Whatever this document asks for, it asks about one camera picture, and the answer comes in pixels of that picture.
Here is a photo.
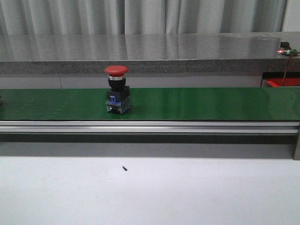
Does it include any small green circuit board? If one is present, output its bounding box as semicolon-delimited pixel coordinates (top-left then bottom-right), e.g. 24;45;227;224
277;48;300;55

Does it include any red and black wire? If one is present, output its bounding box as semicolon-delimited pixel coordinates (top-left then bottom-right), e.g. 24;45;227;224
281;52;293;87

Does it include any black sensor module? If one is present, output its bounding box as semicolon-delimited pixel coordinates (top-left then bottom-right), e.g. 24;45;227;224
280;41;290;49

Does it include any grey pleated curtain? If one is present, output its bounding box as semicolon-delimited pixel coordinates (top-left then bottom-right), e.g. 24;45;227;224
0;0;287;35

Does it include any grey stone counter shelf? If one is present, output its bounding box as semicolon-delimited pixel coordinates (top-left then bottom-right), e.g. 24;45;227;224
0;32;300;75

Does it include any green conveyor belt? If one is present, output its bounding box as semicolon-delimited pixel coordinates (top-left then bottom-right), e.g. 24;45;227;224
0;87;300;121

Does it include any red plastic tray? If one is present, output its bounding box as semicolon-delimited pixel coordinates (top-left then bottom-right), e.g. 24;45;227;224
266;78;300;87

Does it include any aluminium conveyor frame rail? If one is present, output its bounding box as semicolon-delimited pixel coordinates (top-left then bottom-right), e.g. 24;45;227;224
0;120;300;160

